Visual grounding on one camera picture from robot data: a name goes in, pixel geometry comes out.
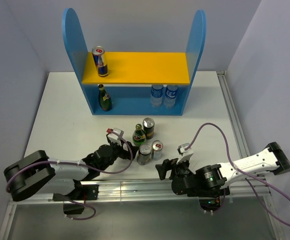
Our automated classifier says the black gold can front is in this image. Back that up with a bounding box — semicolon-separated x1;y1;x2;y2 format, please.
136;143;152;166

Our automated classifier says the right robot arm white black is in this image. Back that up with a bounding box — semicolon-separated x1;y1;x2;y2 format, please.
155;142;290;198

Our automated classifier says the aluminium rail right side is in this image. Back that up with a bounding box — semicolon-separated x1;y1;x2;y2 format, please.
216;71;286;240

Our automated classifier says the green glass bottle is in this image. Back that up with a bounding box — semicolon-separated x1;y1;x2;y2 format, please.
132;123;147;147
98;84;112;112

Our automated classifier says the aluminium rail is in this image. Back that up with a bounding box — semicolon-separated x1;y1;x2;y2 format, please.
10;179;271;205
216;71;286;240

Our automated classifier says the purple cable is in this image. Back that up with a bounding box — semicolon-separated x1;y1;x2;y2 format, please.
5;134;136;221
186;122;290;230

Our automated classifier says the blue shelf with yellow board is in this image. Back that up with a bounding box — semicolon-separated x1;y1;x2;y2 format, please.
62;8;207;116

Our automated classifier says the blue silver energy drink can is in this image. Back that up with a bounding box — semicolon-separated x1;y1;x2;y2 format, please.
91;46;108;77

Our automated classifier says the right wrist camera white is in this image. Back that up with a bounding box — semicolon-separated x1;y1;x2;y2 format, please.
176;143;194;165

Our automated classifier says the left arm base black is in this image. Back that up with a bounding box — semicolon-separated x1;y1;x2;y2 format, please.
52;183;100;216

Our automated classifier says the black gold can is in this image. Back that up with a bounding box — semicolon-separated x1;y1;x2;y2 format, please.
142;117;155;140
136;143;152;166

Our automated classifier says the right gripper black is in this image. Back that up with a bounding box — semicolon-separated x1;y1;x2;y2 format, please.
155;154;193;180

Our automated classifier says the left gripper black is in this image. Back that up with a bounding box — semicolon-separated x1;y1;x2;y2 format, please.
100;139;139;171

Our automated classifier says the silver red-top can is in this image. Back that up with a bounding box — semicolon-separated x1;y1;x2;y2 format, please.
151;140;164;161

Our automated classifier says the water bottle blue label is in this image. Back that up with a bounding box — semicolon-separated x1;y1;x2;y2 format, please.
163;85;179;109
150;84;164;108

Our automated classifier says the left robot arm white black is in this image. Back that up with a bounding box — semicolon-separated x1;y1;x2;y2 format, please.
3;140;139;202

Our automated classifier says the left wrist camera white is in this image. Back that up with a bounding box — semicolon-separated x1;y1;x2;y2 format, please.
106;128;124;147

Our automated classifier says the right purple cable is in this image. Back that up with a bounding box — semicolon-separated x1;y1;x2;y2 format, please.
186;122;290;230

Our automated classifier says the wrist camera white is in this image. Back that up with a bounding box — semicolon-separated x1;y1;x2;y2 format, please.
106;128;124;147
176;143;194;165

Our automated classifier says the aluminium rail front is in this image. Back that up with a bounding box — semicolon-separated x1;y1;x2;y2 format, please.
10;179;271;205

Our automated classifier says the right water bottle blue label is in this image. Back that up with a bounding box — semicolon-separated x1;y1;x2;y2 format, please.
163;85;179;109

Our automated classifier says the left water bottle blue label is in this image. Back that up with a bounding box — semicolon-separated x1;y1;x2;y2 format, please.
150;84;164;108

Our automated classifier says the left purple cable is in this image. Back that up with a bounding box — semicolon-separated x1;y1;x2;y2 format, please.
5;134;136;221

